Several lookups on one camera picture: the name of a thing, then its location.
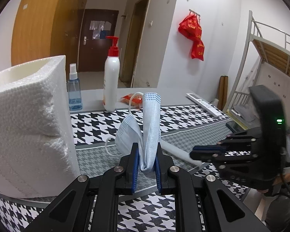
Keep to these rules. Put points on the red hanging bag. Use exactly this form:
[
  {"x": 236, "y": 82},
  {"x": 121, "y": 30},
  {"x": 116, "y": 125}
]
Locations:
[{"x": 191, "y": 29}]

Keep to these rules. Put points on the white styrofoam box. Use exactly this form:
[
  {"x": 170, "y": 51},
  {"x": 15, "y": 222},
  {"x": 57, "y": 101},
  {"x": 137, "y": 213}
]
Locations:
[{"x": 37, "y": 151}]

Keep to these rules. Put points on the light blue face mask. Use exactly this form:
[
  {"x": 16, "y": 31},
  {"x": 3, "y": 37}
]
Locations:
[{"x": 147, "y": 138}]

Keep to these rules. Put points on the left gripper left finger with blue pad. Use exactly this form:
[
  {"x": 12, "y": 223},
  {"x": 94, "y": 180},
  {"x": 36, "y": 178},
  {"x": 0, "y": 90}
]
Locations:
[{"x": 91, "y": 203}]

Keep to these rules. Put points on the white red pump bottle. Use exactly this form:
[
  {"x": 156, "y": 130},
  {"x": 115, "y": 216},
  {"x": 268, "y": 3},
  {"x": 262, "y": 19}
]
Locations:
[{"x": 111, "y": 76}]

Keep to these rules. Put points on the metal bunk bed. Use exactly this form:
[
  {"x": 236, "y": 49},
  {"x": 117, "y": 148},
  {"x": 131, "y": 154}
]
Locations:
[{"x": 272, "y": 71}]

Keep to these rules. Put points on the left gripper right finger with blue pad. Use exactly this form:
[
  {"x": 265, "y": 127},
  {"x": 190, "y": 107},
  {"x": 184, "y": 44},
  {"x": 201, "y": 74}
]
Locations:
[{"x": 202, "y": 202}]

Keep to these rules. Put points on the dark brown door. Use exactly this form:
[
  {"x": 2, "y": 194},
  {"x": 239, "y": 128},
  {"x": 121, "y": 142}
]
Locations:
[{"x": 97, "y": 25}]

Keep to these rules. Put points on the wooden wardrobe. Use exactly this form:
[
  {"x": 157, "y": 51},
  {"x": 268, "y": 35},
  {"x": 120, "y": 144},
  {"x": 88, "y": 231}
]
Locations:
[{"x": 47, "y": 28}]

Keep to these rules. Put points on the blue spray bottle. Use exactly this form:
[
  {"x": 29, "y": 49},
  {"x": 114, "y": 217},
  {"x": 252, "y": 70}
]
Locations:
[{"x": 73, "y": 89}]

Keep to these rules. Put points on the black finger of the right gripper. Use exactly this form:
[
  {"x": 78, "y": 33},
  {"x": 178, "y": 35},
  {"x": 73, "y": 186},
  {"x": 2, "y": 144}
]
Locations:
[{"x": 209, "y": 153}]

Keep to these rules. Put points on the wooden planks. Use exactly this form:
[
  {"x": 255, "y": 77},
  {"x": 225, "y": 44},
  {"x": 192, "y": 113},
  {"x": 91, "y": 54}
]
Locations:
[{"x": 222, "y": 92}]

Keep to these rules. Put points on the red snack packet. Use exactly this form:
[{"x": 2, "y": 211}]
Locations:
[{"x": 134, "y": 100}]

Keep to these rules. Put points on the white remote control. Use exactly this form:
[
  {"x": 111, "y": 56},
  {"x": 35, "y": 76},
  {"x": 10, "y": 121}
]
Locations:
[{"x": 204, "y": 105}]

